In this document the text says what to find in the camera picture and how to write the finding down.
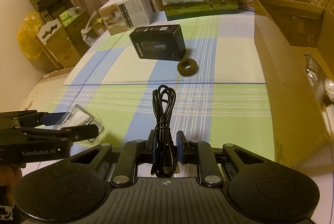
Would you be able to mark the white plastic bag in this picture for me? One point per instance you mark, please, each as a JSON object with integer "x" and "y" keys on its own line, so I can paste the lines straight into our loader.
{"x": 91, "y": 30}

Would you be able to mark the white brown product box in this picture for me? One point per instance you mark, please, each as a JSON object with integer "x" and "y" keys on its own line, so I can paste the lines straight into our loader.
{"x": 125, "y": 12}

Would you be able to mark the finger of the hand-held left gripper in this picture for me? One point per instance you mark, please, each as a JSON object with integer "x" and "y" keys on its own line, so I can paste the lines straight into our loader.
{"x": 52, "y": 118}
{"x": 65, "y": 132}

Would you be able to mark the cardboard box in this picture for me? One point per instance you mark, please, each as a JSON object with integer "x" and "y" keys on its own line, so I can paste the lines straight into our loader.
{"x": 289, "y": 77}

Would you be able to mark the checked tablecloth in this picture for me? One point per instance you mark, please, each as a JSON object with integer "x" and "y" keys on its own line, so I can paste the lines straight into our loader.
{"x": 125, "y": 98}

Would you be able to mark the pile of cardboard boxes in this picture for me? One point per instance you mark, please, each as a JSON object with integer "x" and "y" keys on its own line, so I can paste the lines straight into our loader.
{"x": 62, "y": 43}

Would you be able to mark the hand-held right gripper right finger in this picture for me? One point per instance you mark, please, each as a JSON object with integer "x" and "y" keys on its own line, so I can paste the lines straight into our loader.
{"x": 180, "y": 147}

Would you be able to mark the yellow plastic bag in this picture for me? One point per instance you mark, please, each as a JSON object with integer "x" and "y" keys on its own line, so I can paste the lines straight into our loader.
{"x": 27, "y": 36}

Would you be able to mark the person's left hand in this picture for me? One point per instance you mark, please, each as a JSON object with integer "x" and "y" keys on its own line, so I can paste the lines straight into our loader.
{"x": 11, "y": 179}

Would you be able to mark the black product box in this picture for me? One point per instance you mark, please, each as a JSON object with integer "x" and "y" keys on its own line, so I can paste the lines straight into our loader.
{"x": 159, "y": 42}

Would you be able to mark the clear plastic case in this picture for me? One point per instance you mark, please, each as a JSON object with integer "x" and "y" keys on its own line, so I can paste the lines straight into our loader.
{"x": 82, "y": 119}

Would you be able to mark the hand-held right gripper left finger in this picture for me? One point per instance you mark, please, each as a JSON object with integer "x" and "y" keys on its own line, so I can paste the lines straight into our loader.
{"x": 154, "y": 141}

